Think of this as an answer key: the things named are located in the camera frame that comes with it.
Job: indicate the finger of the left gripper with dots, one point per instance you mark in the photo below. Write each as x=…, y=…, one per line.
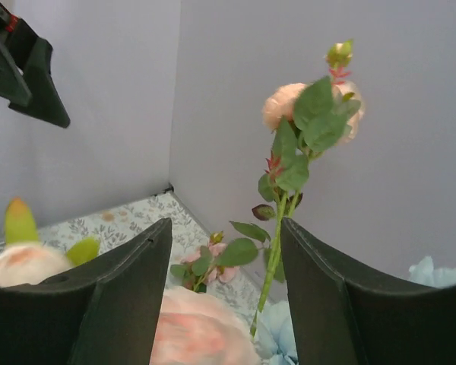
x=0, y=64
x=32, y=55

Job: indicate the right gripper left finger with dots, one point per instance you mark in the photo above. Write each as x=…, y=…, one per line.
x=102, y=312

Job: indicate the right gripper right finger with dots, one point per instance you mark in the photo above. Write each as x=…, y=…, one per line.
x=345, y=312

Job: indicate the blue flower stem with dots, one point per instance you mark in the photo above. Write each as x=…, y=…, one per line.
x=275, y=337

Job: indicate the white pink flower stem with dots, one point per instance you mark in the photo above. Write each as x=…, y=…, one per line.
x=82, y=306

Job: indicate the pink flower stem with bud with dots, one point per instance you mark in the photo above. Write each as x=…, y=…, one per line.
x=199, y=269

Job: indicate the peach flower stem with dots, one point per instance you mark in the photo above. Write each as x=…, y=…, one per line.
x=307, y=120

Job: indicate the floral tablecloth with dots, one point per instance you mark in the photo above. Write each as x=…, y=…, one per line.
x=137, y=228

